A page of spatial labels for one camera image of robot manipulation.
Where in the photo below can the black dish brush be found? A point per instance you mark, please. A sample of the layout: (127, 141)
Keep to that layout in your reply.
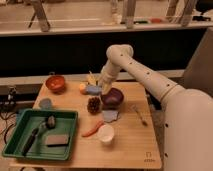
(47, 124)

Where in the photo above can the grey scrub sponge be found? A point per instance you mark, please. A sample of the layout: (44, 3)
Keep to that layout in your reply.
(57, 140)

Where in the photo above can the purple bowl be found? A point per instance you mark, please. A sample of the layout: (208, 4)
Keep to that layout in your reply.
(113, 98)

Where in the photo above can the orange carrot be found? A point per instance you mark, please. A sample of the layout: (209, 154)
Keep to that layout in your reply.
(93, 130)

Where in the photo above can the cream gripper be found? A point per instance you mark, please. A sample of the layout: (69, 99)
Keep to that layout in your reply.
(105, 87)

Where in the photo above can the orange bowl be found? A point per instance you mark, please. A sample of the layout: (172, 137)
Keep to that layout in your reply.
(55, 83)

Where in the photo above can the blue-grey small cup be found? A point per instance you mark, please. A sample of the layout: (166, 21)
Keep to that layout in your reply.
(45, 103)

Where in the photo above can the orange apple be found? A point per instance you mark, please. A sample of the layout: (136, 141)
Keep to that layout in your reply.
(82, 88)

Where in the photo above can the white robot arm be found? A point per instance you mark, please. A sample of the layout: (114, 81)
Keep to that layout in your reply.
(188, 136)

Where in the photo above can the yellow corn cob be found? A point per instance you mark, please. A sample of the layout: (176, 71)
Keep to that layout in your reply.
(91, 79)

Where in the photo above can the metal fork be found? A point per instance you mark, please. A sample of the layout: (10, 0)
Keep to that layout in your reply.
(134, 107)

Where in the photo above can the green plastic tray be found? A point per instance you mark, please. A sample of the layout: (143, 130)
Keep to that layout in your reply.
(66, 123)

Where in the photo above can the brown pine cone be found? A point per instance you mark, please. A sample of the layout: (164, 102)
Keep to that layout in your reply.
(93, 105)

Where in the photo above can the white plastic cup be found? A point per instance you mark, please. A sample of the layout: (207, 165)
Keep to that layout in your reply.
(106, 134)

